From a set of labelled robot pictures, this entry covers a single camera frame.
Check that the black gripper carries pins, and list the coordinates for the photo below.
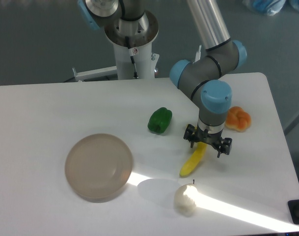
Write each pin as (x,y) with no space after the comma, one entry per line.
(209,135)

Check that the yellow banana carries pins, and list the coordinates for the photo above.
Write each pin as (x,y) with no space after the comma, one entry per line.
(191,164)

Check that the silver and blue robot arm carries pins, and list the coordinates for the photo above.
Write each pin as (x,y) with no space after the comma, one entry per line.
(200,81)

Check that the orange knotted bread roll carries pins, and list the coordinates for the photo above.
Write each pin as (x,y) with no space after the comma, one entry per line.
(237,119)

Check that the green bell pepper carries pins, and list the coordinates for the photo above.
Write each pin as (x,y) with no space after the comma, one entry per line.
(160,120)

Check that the white apple-shaped object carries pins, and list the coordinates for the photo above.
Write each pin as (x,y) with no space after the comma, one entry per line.
(184,199)

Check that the black device at table edge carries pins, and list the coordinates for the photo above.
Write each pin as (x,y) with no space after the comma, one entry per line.
(293,206)

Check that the round beige plate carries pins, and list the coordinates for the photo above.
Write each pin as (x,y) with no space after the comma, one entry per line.
(98,166)

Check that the white upright bracket post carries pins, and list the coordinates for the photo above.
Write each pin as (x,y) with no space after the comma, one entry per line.
(198,54)

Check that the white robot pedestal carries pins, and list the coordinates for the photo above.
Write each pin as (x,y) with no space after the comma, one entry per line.
(132,44)

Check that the white bracket left of pedestal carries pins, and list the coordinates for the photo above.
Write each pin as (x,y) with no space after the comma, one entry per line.
(95,75)

